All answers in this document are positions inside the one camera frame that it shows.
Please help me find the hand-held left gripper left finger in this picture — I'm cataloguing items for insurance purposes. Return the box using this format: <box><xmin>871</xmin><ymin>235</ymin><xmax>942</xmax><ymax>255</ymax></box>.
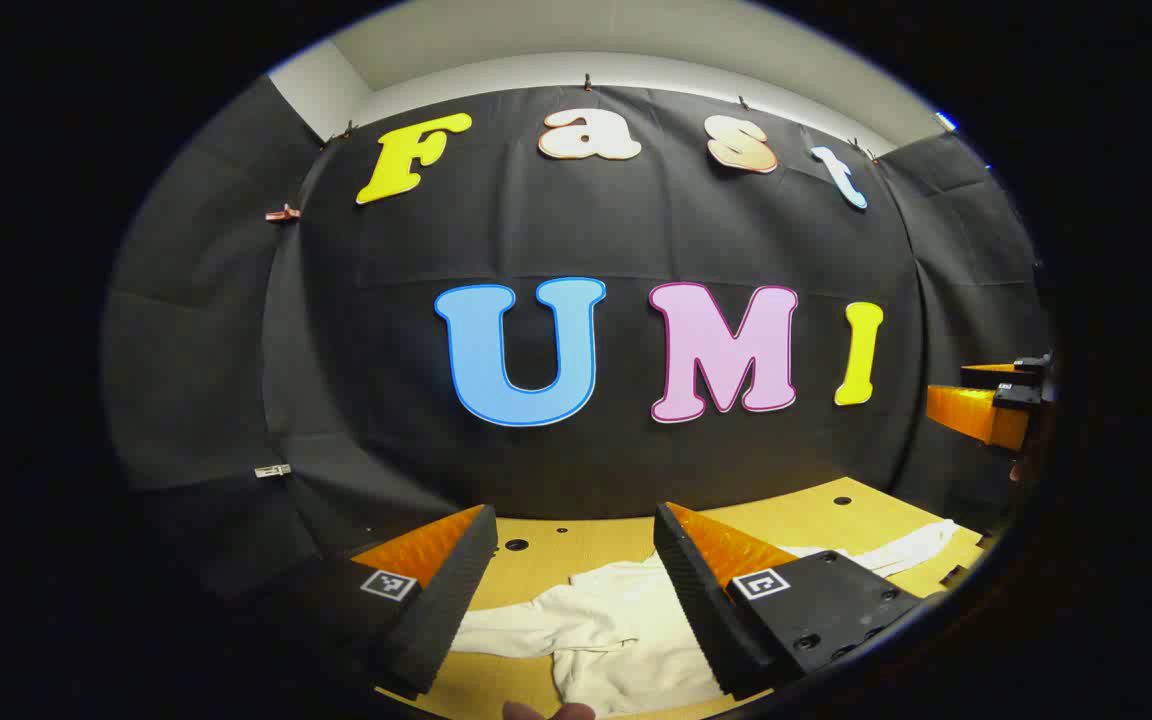
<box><xmin>276</xmin><ymin>505</ymin><xmax>499</xmax><ymax>699</ymax></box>

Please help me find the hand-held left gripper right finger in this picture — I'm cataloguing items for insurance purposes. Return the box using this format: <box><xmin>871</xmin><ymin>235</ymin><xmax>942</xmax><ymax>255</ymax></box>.
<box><xmin>653</xmin><ymin>502</ymin><xmax>927</xmax><ymax>701</ymax></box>

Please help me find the cream knit sweater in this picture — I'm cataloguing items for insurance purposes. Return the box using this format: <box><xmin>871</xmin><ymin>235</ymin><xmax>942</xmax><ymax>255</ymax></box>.
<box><xmin>451</xmin><ymin>518</ymin><xmax>959</xmax><ymax>716</ymax></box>

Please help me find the black backdrop cloth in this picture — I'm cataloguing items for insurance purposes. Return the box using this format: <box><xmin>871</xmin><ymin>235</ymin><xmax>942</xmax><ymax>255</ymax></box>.
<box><xmin>101</xmin><ymin>75</ymin><xmax>1055</xmax><ymax>601</ymax></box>

